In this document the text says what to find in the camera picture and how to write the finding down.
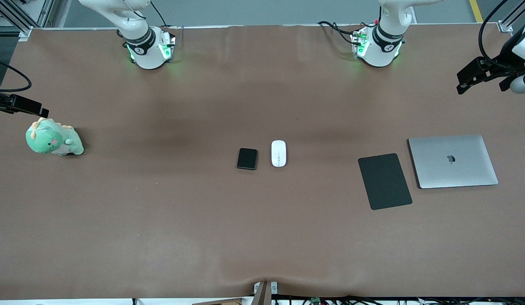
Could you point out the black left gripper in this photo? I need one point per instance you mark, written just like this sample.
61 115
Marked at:
502 62

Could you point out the white computer mouse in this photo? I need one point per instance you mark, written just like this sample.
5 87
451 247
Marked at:
279 153

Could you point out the small black phone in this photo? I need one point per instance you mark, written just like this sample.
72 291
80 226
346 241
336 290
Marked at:
247 159

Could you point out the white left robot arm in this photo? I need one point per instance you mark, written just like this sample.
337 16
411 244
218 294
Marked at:
379 55

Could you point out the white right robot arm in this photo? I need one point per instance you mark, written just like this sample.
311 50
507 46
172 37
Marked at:
148 55

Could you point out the black mouse pad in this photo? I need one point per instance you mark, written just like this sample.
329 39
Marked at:
385 181

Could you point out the green dinosaur plush toy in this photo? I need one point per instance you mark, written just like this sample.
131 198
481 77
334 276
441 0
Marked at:
50 142

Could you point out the silver closed laptop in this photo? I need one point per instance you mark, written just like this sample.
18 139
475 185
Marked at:
453 161

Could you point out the brown table cover mat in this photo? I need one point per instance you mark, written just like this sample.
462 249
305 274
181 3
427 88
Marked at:
245 220

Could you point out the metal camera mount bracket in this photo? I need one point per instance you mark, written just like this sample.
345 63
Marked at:
262 294

